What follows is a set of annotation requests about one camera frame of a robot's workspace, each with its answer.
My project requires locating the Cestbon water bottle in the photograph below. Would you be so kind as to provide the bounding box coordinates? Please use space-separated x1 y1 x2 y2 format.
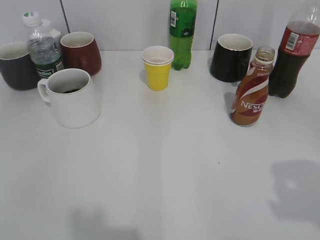
22 11 65 79

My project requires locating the white mug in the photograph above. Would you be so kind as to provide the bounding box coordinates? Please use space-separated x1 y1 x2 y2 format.
37 68 101 129

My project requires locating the black mug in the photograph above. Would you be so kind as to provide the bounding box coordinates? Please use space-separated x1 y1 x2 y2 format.
210 33 253 83

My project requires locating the dark grey mug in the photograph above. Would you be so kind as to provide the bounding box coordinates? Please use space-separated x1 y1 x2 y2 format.
0 41 40 91

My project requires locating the yellow paper cup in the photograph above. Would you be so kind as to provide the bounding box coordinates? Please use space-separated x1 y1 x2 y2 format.
141 46 174 91

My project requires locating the Nescafe coffee bottle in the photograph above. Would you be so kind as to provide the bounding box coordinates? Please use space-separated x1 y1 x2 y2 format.
230 46 275 127

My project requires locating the green soda bottle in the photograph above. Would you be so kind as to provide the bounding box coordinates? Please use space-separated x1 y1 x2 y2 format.
169 0 198 71

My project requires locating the cola bottle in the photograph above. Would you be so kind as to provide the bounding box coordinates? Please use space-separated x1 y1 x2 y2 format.
268 0 320 99

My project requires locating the dark red mug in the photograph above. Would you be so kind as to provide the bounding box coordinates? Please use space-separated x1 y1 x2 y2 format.
60 31 102 76

